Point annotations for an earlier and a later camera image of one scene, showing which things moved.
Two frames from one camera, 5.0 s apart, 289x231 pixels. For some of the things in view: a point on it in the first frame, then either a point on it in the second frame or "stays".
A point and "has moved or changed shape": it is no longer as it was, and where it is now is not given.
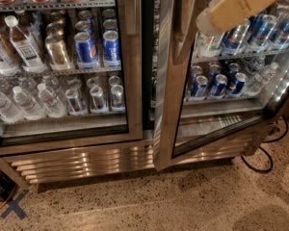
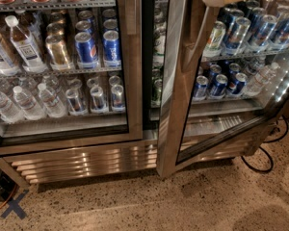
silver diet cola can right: (118, 99) stays
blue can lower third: (238, 84) stays
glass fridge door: (205, 86) has moved or changed shape
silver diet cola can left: (74, 102) stays
